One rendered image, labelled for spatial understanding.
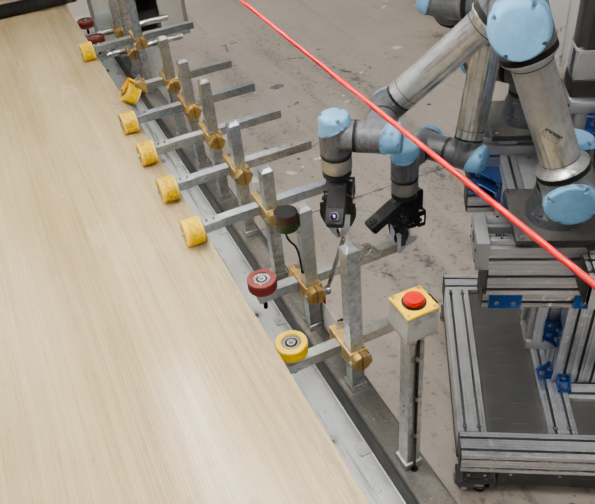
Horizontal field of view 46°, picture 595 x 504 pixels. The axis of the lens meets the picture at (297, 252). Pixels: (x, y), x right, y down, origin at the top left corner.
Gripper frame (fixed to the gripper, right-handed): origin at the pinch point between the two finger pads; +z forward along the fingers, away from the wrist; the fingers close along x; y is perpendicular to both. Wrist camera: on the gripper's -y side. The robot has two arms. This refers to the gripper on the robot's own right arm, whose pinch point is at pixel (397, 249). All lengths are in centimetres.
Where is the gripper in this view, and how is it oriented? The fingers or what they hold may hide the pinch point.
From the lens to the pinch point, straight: 205.3
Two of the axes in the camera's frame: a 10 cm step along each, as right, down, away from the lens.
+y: 9.0, -3.3, 2.7
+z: 0.8, 7.7, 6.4
